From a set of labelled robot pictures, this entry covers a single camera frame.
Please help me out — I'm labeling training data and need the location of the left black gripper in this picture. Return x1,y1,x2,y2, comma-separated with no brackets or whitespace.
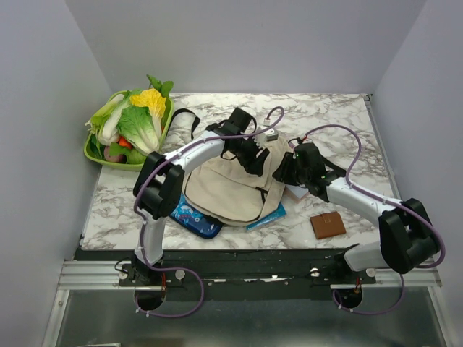
232,133,270,177

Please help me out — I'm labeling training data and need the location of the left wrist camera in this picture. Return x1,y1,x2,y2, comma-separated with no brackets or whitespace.
253,129,279,149

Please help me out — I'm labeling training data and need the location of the yellow toy cabbage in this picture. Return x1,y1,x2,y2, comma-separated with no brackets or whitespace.
129,88,167,129

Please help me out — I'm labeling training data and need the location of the orange toy carrot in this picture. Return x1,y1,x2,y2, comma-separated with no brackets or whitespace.
118,137,132,150

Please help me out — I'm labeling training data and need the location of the green vegetable basket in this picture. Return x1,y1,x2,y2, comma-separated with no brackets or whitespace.
84,89,173,171

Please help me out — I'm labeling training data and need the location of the brown leather wallet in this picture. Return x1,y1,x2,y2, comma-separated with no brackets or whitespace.
310,212,346,239

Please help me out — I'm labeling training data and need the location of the blue pencil case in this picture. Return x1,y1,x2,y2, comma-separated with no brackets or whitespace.
169,194,224,239

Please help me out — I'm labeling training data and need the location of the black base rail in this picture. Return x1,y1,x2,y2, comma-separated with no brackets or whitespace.
75,249,375,301

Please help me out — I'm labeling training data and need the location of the white toy bok choy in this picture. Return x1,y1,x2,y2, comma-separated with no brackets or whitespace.
85,90,129,145

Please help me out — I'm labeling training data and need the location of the beige canvas student bag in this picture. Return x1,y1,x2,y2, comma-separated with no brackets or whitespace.
182,137,294,226

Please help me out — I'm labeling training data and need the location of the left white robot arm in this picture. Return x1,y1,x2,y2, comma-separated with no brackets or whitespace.
133,108,275,286

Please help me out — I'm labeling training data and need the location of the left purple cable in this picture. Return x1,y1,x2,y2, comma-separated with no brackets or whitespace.
132,106,285,318

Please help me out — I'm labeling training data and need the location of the white flower cover book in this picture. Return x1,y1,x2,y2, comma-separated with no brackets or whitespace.
284,185,310,203

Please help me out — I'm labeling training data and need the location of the blue notebook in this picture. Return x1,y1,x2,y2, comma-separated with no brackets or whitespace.
246,202,286,231

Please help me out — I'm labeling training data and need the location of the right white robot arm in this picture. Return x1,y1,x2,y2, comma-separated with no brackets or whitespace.
273,142,441,283

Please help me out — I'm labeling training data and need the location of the green toy lettuce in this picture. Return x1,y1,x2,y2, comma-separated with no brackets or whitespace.
116,106,160,155

